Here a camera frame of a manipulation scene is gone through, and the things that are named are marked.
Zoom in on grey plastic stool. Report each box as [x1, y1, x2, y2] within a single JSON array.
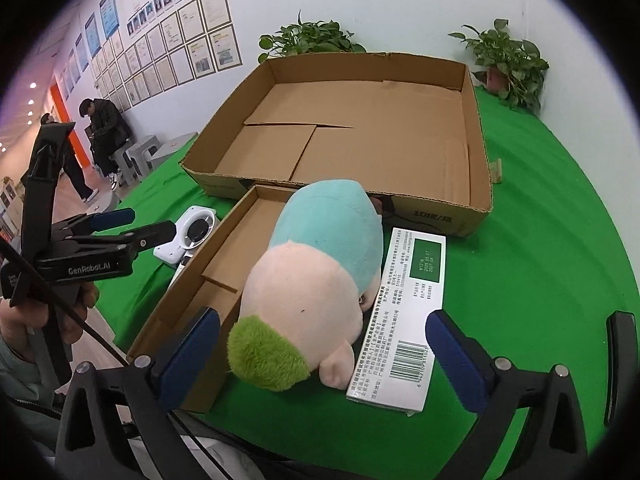
[[111, 136, 160, 186]]

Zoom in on green table cloth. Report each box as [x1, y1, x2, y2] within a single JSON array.
[[93, 86, 640, 480]]

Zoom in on white green medicine box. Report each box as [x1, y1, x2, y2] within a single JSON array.
[[346, 228, 447, 414]]

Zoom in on small wooden block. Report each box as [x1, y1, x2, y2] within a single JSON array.
[[489, 158, 503, 184]]

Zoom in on right potted green plant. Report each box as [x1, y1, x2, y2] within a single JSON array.
[[448, 18, 549, 115]]

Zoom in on plush doll teal pink green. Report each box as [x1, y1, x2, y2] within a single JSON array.
[[227, 179, 384, 392]]

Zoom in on large shallow cardboard box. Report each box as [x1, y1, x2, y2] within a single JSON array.
[[181, 53, 492, 237]]

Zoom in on left potted green plant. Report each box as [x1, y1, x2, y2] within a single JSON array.
[[257, 15, 367, 64]]

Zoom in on black flat object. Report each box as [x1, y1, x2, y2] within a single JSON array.
[[604, 311, 639, 428]]

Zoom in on person's left hand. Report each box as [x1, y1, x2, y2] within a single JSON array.
[[1, 283, 100, 363]]

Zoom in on small narrow cardboard box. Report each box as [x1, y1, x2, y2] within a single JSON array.
[[128, 185, 294, 413]]

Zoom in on person in dark jacket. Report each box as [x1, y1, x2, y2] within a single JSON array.
[[79, 99, 132, 190]]

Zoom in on framed certificates on wall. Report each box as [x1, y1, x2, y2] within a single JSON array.
[[55, 0, 243, 112]]

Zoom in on potted green plant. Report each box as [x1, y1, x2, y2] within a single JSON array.
[[448, 18, 549, 115], [257, 15, 367, 64]]

